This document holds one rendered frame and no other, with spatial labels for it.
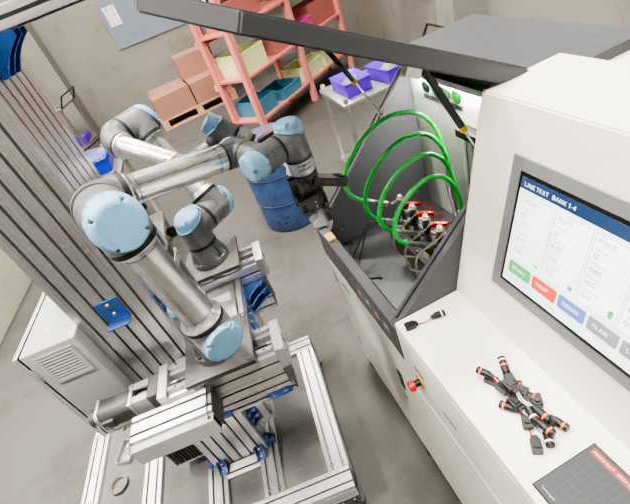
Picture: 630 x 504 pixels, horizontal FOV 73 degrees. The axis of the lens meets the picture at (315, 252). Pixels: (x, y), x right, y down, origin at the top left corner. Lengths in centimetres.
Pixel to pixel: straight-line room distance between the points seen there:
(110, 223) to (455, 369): 88
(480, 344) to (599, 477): 38
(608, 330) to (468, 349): 37
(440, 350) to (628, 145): 66
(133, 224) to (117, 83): 817
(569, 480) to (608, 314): 34
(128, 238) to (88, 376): 79
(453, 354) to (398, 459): 105
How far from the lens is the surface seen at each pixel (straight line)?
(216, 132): 144
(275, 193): 345
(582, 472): 109
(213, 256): 172
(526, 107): 102
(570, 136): 95
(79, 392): 170
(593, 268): 98
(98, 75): 909
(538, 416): 111
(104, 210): 92
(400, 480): 216
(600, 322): 101
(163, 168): 112
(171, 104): 763
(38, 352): 158
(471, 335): 126
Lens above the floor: 197
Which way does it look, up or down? 37 degrees down
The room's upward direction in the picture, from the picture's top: 22 degrees counter-clockwise
